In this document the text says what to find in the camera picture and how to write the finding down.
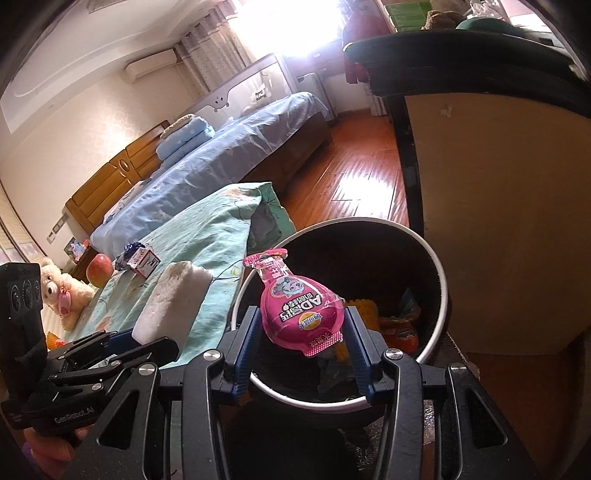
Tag black trash bin white rim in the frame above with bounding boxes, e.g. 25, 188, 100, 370
228, 217, 450, 414

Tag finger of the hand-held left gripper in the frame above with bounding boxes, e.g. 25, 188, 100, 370
46, 330, 137, 370
83, 337, 180, 384

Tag brown teddy bear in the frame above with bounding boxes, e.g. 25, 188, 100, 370
422, 9, 465, 31

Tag green hat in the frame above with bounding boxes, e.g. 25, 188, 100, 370
455, 17, 522, 35

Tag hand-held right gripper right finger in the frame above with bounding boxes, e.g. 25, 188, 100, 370
344, 305, 539, 480

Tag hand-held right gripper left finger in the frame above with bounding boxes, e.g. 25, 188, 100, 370
62, 305, 262, 480

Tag white floor appliance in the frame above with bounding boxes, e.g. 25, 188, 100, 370
297, 73, 335, 118

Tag pink drink pouch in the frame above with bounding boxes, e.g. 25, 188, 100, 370
242, 248, 347, 358

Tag dark wooden nightstand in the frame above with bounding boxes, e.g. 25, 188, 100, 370
69, 249, 100, 282

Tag grey bed guard rail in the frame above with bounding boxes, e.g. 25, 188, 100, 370
178, 52, 296, 123

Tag grey patterned curtain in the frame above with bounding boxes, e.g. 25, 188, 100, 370
175, 4, 254, 93

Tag beige cabinet with black edge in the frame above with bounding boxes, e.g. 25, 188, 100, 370
344, 28, 591, 356

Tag folded blue quilt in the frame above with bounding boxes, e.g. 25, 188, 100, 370
156, 114, 215, 162

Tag red snack packet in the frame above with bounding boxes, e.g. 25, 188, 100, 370
379, 314, 421, 354

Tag wall switch panel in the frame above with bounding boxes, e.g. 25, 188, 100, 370
46, 212, 69, 243

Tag stack of green boxes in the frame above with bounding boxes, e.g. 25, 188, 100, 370
385, 2, 432, 33

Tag person's left hand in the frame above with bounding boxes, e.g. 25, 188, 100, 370
23, 425, 90, 478

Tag bed with blue sheet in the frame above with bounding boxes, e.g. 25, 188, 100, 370
90, 91, 333, 250

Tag wooden headboard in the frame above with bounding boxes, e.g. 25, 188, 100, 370
65, 120, 171, 232

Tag teal snack wrapper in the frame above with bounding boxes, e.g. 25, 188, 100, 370
399, 288, 421, 319

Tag white foam block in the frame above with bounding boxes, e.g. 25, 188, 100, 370
131, 261, 214, 344

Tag crumpled blue wrapper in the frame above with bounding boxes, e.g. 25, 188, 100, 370
115, 242, 144, 271

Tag hanging red clothes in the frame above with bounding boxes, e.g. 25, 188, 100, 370
342, 0, 393, 84

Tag teal printed blanket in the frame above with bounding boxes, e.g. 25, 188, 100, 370
44, 182, 296, 370

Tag cream teddy bear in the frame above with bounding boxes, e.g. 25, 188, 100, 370
38, 258, 95, 330

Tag red apple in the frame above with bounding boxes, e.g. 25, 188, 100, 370
86, 253, 114, 288

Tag white air conditioner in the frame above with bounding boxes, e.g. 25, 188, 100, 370
124, 50, 178, 84

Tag small pink carton box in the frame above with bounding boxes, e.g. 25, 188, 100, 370
131, 249, 160, 278

